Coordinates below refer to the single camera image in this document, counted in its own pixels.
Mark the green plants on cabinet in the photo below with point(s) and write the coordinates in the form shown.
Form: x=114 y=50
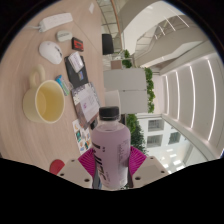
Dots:
x=150 y=90

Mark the teal snack pack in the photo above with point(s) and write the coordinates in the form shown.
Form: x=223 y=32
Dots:
x=62 y=85

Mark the planter box with plants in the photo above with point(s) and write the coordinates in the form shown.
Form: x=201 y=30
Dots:
x=120 y=63

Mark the row of green hedge plants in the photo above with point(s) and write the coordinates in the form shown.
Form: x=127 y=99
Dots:
x=136 y=133

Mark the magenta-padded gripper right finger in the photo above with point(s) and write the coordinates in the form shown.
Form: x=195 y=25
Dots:
x=150 y=170

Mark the pale yellow mug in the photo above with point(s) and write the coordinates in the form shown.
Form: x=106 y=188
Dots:
x=33 y=108

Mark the red and black card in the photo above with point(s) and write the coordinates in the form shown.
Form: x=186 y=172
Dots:
x=77 y=44

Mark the white cabinet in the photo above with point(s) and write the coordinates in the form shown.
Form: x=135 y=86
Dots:
x=126 y=90

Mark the black flat folder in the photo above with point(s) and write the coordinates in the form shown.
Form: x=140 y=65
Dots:
x=78 y=78

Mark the black chair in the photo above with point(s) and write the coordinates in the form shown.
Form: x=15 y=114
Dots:
x=107 y=44

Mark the purple drink bottle black cap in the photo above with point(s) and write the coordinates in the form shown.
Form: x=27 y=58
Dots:
x=110 y=150

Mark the printed magazine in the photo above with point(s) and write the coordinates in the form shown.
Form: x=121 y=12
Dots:
x=85 y=103

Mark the wooden-topped glass railing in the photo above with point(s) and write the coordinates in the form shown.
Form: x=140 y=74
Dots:
x=111 y=16

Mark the sticker sheet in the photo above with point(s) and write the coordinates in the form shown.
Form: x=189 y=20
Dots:
x=81 y=138

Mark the white computer mouse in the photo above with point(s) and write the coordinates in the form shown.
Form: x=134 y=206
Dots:
x=49 y=51

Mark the white chair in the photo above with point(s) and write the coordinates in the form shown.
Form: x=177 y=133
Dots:
x=112 y=98

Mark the white tissue pack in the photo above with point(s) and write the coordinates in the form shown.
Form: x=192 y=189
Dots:
x=76 y=61

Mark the ceiling light strips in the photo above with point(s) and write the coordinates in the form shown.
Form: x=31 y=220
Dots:
x=191 y=96

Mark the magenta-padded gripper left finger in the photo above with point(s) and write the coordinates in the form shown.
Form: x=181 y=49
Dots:
x=75 y=171

